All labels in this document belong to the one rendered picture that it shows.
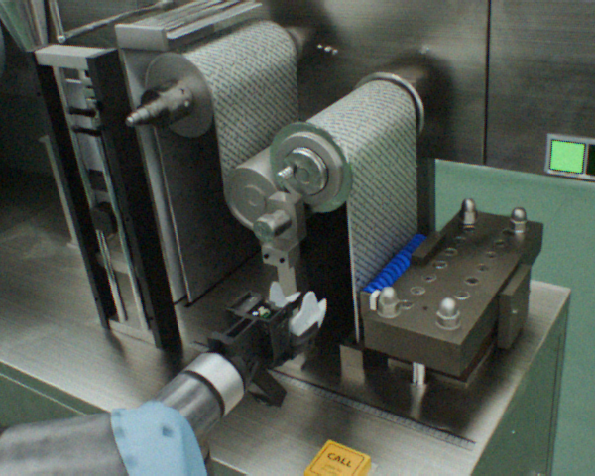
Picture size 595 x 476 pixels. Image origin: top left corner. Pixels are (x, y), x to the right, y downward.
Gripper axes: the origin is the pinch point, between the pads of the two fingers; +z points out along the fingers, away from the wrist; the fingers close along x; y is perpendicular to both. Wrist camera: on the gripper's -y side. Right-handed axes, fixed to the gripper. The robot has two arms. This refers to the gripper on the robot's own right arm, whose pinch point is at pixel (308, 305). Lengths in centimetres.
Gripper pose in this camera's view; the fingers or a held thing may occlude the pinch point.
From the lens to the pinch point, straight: 106.5
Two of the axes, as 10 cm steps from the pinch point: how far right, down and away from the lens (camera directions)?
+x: -8.3, -1.9, 5.2
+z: 5.4, -4.5, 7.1
